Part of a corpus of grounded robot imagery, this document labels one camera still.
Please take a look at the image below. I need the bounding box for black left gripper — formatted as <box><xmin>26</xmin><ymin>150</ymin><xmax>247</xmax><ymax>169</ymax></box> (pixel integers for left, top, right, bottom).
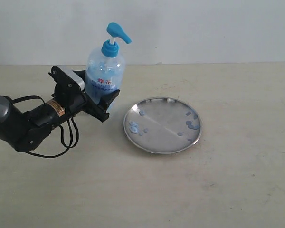
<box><xmin>51</xmin><ymin>70</ymin><xmax>120</xmax><ymax>123</ymax></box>

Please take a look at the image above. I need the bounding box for blue pump lotion bottle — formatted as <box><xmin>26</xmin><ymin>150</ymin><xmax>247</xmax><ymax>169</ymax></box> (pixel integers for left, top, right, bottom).
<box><xmin>85</xmin><ymin>22</ymin><xmax>132</xmax><ymax>104</ymax></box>

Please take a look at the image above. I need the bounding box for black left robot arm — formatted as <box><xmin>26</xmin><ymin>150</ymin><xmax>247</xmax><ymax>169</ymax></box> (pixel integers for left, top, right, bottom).
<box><xmin>0</xmin><ymin>66</ymin><xmax>120</xmax><ymax>156</ymax></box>

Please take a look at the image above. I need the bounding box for round stainless steel plate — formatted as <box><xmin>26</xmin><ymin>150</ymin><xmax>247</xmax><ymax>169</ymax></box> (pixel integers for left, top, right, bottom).
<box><xmin>123</xmin><ymin>96</ymin><xmax>202</xmax><ymax>154</ymax></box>

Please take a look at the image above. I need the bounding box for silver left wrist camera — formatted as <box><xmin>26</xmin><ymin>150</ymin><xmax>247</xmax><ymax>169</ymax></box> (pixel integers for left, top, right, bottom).
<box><xmin>49</xmin><ymin>66</ymin><xmax>85</xmax><ymax>91</ymax></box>

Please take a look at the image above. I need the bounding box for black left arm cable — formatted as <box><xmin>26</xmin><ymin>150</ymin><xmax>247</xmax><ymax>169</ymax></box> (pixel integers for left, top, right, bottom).
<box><xmin>10</xmin><ymin>95</ymin><xmax>80</xmax><ymax>158</ymax></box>

